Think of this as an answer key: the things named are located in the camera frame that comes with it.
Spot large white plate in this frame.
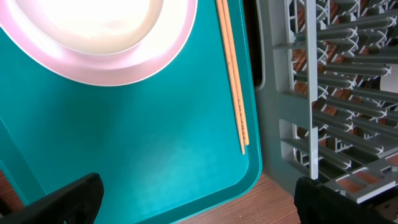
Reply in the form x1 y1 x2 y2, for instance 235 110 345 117
1 0 198 86

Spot grey dish rack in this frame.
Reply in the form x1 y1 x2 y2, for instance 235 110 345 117
256 0 397 203

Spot teal plastic tray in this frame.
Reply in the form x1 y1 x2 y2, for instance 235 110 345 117
1 1 262 223

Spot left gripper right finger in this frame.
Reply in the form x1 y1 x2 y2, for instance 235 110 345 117
294 177 397 224

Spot white cup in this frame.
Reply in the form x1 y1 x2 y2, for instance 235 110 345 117
380 73 398 93

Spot green-rimmed white bowl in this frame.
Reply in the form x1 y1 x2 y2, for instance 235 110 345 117
15 0 164 55

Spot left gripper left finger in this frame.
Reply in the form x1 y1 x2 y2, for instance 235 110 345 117
1 172 104 224

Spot wooden chopstick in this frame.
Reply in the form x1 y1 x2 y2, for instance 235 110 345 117
221 0 250 146
216 0 245 154

